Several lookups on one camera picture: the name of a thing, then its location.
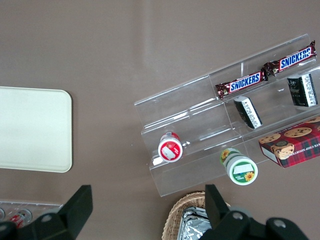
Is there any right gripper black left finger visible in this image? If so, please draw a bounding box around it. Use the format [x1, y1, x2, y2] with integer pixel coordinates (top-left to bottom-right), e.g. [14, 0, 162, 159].
[16, 184, 94, 240]

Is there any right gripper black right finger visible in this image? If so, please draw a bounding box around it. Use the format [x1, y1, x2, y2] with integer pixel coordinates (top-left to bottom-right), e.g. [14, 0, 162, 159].
[204, 184, 266, 240]

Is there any light wicker oval basket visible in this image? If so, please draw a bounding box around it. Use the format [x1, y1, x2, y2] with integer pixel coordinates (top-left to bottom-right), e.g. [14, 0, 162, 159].
[161, 191, 232, 240]

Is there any cream plastic serving tray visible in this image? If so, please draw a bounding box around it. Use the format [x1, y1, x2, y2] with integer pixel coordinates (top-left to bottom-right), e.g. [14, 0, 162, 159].
[0, 86, 73, 173]

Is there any aluminium foil container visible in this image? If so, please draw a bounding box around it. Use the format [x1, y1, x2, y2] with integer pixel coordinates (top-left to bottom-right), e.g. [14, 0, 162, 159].
[177, 206, 213, 240]

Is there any clear acrylic bottle rack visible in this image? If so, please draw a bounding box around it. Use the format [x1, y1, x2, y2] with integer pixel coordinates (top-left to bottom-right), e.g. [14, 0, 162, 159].
[0, 199, 63, 226]

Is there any green sunflower yogurt cup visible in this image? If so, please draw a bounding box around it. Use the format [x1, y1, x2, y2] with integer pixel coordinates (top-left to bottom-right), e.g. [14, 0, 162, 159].
[219, 148, 259, 186]

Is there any red Coca-Cola bottle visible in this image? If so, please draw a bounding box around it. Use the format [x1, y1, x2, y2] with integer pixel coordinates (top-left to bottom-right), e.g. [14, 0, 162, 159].
[9, 208, 33, 228]

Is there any red lidded yogurt cup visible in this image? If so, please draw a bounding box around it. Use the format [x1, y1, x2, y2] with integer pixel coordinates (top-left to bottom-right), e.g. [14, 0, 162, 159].
[157, 131, 183, 163]

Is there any clear acrylic stepped display shelf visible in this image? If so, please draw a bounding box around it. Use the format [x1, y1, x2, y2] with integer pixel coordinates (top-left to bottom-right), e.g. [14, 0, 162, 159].
[133, 33, 320, 198]

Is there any small black white carton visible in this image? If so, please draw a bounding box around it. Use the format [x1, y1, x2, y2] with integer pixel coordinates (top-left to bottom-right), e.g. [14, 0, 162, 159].
[233, 96, 263, 130]
[286, 73, 319, 108]

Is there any red plaid cookie box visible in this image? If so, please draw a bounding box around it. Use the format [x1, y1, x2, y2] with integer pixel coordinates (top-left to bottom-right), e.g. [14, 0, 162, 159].
[258, 116, 320, 169]

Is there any Snickers chocolate bar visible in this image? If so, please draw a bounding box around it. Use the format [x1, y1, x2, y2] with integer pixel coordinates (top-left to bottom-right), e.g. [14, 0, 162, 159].
[263, 40, 317, 77]
[215, 70, 270, 101]

